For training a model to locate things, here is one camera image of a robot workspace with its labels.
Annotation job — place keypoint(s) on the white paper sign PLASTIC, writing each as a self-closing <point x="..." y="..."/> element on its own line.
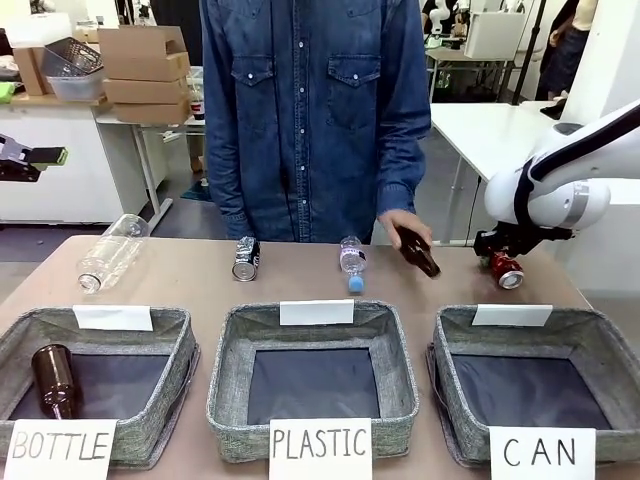
<point x="320" y="447"/>

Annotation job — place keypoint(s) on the black tripod pole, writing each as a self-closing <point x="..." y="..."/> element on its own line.
<point x="531" y="45"/>

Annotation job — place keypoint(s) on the white paper sign CAN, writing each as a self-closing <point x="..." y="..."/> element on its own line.
<point x="542" y="454"/>

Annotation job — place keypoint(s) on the grey basket with bottle sign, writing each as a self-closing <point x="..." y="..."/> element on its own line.
<point x="165" y="390"/>

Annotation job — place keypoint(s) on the background person in dark skirt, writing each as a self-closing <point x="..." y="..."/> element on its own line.
<point x="567" y="50"/>

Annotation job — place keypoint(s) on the grey basket with plastic sign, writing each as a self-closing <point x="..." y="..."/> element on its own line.
<point x="312" y="320"/>

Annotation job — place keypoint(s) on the small cardboard box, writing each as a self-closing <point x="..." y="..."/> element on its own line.
<point x="31" y="70"/>

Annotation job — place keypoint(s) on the grey basket with can sign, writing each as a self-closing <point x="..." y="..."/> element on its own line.
<point x="525" y="335"/>

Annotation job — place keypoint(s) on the large white table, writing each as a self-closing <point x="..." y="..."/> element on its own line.
<point x="480" y="130"/>

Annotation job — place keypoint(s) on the green object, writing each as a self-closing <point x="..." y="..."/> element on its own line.
<point x="6" y="92"/>

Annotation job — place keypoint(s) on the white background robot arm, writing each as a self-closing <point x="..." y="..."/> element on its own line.
<point x="436" y="17"/>

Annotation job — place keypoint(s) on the open cardboard box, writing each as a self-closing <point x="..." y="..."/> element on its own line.
<point x="142" y="52"/>

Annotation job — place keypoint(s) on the white paper sign BOTTLE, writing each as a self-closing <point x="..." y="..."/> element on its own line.
<point x="60" y="449"/>

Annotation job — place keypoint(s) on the large clear plastic bottle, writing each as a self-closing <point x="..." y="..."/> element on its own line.
<point x="112" y="252"/>

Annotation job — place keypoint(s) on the black silver crushed can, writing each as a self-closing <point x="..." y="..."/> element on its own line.
<point x="246" y="257"/>

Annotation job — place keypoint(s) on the blank white card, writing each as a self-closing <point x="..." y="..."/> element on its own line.
<point x="511" y="315"/>
<point x="316" y="312"/>
<point x="112" y="317"/>

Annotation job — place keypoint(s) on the white table with metal legs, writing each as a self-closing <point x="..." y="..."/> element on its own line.
<point x="150" y="165"/>

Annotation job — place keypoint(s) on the cola bottle red label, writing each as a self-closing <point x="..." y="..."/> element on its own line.
<point x="198" y="109"/>

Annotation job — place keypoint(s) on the clear plastic bin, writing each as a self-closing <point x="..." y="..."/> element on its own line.
<point x="77" y="86"/>

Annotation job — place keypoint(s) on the person's right forearm denim sleeve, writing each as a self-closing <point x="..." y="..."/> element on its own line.
<point x="227" y="190"/>

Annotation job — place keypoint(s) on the small bottle with blue cap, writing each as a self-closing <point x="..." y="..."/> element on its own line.
<point x="353" y="260"/>

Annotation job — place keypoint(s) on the red crushed can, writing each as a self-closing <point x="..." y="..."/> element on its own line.
<point x="507" y="270"/>

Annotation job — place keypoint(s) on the person's denim shirt torso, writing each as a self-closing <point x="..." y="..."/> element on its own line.
<point x="310" y="115"/>

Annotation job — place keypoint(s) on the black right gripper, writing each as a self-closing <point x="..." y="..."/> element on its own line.
<point x="510" y="239"/>

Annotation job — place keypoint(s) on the dark perforated plastic basket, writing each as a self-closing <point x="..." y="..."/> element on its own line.
<point x="72" y="56"/>

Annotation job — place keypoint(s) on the person's left forearm denim sleeve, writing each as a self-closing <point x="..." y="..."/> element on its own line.
<point x="400" y="170"/>

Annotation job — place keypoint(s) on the white cabinet counter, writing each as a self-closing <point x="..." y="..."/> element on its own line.
<point x="55" y="150"/>

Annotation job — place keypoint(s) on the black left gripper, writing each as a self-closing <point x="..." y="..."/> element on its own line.
<point x="15" y="160"/>

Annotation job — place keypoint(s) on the grey background table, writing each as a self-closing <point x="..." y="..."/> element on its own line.
<point x="467" y="65"/>

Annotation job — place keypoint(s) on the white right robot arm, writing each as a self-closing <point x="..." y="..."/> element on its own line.
<point x="550" y="195"/>

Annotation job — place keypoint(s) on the brown glass bottle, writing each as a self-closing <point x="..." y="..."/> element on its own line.
<point x="419" y="252"/>
<point x="54" y="382"/>

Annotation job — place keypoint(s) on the flat closed cardboard box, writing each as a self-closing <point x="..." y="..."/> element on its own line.
<point x="145" y="91"/>
<point x="150" y="113"/>

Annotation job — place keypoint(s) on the person's left hand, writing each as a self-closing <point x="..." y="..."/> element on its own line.
<point x="400" y="220"/>

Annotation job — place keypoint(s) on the white box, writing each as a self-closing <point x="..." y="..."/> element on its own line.
<point x="495" y="34"/>

